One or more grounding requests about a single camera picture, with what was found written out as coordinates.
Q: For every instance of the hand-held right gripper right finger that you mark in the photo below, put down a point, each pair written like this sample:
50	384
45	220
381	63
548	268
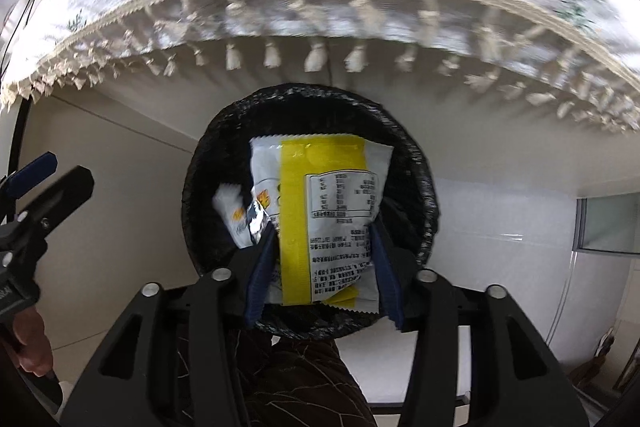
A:
387	277

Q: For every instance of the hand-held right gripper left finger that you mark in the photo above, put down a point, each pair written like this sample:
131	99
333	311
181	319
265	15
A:
262	277

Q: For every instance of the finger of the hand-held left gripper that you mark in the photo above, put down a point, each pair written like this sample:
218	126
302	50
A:
65	197
35	172

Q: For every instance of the trash bin with black bag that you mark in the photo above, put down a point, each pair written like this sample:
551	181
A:
410	167

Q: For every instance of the yellow white snack wrapper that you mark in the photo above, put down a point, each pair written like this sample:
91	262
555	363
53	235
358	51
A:
330	167

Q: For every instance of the person's left hand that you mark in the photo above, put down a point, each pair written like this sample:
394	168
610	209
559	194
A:
32	342

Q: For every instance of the dark patterned pants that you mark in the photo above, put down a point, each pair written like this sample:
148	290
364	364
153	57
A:
300	382

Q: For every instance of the glass cabinet door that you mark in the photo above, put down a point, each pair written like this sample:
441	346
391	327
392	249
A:
610	222

